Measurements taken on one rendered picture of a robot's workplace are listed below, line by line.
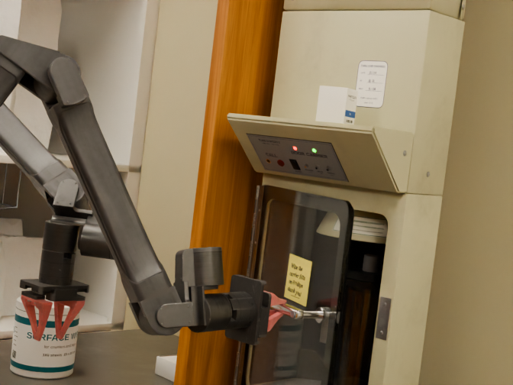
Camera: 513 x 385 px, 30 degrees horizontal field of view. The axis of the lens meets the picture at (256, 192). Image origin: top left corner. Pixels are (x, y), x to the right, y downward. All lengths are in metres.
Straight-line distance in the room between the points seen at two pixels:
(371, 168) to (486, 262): 0.52
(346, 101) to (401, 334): 0.40
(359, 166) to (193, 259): 0.32
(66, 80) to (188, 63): 1.21
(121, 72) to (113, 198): 1.39
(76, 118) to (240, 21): 0.48
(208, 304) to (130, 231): 0.16
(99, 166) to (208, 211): 0.40
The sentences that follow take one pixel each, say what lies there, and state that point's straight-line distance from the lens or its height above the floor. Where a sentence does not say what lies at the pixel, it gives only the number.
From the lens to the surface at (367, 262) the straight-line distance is 1.75.
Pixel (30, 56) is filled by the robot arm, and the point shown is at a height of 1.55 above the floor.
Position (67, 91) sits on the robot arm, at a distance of 1.39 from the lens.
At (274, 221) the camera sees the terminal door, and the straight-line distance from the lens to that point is 1.71.
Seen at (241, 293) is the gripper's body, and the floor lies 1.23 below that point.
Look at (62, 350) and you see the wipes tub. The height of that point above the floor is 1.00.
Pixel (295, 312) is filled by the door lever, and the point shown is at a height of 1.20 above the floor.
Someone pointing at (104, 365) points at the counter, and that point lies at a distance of 2.16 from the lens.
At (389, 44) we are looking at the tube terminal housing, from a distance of 1.64.
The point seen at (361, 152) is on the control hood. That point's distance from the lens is 1.54.
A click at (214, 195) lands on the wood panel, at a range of 1.77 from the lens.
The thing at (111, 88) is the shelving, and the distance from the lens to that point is 2.80.
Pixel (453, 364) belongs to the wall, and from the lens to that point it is 2.06.
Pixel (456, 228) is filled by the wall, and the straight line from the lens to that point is 2.04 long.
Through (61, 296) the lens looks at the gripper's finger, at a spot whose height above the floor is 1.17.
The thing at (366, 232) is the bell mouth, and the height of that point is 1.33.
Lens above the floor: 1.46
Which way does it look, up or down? 3 degrees down
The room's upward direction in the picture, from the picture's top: 7 degrees clockwise
